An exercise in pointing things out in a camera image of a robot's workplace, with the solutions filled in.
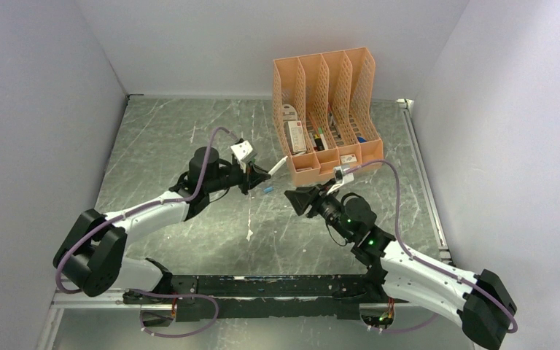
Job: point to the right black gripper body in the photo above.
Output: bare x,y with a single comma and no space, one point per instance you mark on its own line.
319,191

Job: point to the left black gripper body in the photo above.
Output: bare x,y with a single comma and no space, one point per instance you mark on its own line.
246,183

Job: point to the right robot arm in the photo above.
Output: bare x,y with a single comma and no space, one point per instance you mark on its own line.
478,303

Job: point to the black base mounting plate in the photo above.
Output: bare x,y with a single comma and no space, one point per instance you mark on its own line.
190,298

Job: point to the white corner bracket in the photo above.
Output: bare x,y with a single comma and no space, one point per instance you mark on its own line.
406,104

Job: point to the orange plastic file organizer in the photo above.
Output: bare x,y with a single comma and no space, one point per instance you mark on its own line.
344,79

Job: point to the white red box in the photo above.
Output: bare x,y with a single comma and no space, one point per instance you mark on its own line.
295,136

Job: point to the pens in organizer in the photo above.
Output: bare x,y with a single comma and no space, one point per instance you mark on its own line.
317,133

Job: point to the white grey pen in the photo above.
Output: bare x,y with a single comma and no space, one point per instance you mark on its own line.
277,166

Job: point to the grey stationery blister pack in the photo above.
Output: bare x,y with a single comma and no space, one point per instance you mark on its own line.
288,113

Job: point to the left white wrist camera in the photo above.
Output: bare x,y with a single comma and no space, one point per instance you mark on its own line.
244,153

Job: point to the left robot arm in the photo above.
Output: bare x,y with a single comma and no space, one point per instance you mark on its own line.
92,256

